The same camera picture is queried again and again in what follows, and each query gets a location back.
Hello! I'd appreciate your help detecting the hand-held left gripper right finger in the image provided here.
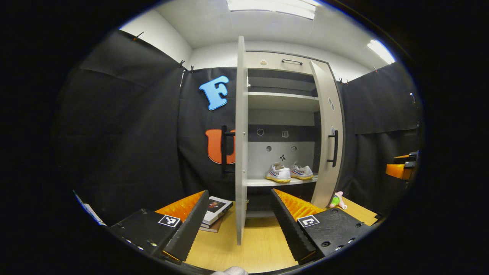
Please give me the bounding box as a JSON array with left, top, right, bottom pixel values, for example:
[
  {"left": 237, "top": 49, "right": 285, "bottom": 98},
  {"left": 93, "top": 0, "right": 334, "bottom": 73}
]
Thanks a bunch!
[{"left": 270, "top": 188, "right": 373, "bottom": 265}]

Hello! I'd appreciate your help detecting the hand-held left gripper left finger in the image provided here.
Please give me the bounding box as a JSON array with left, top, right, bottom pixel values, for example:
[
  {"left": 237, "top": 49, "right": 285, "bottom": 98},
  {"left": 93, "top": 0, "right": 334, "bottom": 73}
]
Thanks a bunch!
[{"left": 108, "top": 190, "right": 210, "bottom": 265}]

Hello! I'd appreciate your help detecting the white sports shoe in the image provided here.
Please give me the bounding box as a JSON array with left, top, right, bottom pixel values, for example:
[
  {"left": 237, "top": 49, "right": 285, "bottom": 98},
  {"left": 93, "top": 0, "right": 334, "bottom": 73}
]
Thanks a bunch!
[
  {"left": 289, "top": 162, "right": 315, "bottom": 181},
  {"left": 265, "top": 162, "right": 292, "bottom": 183}
]

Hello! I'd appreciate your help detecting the white cabinet door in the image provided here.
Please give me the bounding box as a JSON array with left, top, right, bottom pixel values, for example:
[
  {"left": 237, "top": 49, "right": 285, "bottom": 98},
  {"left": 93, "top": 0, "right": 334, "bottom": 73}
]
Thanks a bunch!
[
  {"left": 309, "top": 60, "right": 346, "bottom": 210},
  {"left": 221, "top": 36, "right": 249, "bottom": 246}
]

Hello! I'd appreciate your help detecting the grey white shoe cabinet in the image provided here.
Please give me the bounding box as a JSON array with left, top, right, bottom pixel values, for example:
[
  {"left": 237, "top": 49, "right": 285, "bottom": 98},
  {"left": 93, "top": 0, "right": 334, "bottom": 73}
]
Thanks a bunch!
[{"left": 221, "top": 36, "right": 346, "bottom": 246}]

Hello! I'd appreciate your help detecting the white cabinet drawer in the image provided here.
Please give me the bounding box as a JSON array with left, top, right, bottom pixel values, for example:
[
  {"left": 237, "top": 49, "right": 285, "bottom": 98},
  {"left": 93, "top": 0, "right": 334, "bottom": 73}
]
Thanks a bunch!
[{"left": 244, "top": 50, "right": 329, "bottom": 75}]

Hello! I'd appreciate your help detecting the brown book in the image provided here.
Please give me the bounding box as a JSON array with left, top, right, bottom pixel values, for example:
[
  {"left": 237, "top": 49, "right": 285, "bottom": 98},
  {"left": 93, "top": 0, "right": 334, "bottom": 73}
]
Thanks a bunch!
[{"left": 199, "top": 219, "right": 224, "bottom": 233}]

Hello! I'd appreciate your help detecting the pink green plush toy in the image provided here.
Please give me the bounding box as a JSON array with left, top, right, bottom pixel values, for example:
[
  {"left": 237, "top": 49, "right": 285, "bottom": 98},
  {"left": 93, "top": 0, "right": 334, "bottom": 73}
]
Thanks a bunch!
[{"left": 329, "top": 191, "right": 348, "bottom": 210}]

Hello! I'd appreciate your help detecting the ceiling light panel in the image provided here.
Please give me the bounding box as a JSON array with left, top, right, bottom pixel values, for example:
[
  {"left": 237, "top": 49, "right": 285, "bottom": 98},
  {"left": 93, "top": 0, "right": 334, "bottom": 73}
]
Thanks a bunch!
[{"left": 366, "top": 39, "right": 395, "bottom": 65}]

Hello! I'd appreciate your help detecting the black backdrop cloth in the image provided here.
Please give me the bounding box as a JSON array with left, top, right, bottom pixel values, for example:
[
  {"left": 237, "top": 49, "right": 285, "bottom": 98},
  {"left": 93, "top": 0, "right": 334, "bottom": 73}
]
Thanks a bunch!
[{"left": 53, "top": 29, "right": 425, "bottom": 226}]

